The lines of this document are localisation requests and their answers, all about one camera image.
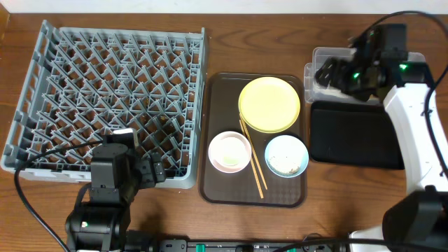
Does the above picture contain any grey plastic dish rack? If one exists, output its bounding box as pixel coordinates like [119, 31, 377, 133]
[1, 21, 207, 189]

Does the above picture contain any clear plastic waste bin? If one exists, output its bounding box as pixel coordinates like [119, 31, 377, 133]
[303, 46, 426, 106]

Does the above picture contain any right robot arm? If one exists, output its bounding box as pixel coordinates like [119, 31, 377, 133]
[304, 24, 447, 251]

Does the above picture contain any left wooden chopstick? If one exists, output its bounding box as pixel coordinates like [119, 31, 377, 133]
[239, 119, 264, 199]

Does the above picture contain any black rectangular tray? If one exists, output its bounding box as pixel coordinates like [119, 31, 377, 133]
[309, 101, 405, 170]

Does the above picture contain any light blue bowl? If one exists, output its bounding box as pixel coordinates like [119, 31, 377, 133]
[265, 135, 309, 179]

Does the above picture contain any yellow round plate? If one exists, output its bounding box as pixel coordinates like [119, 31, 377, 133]
[238, 76, 301, 134]

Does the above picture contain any pink shallow bowl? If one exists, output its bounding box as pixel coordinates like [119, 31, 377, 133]
[208, 131, 252, 174]

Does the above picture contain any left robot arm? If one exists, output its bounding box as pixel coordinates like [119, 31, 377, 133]
[65, 128, 167, 251]

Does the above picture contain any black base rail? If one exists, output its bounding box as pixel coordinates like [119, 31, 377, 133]
[125, 230, 351, 252]

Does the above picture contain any brown plastic serving tray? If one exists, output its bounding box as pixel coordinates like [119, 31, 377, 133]
[199, 73, 307, 208]

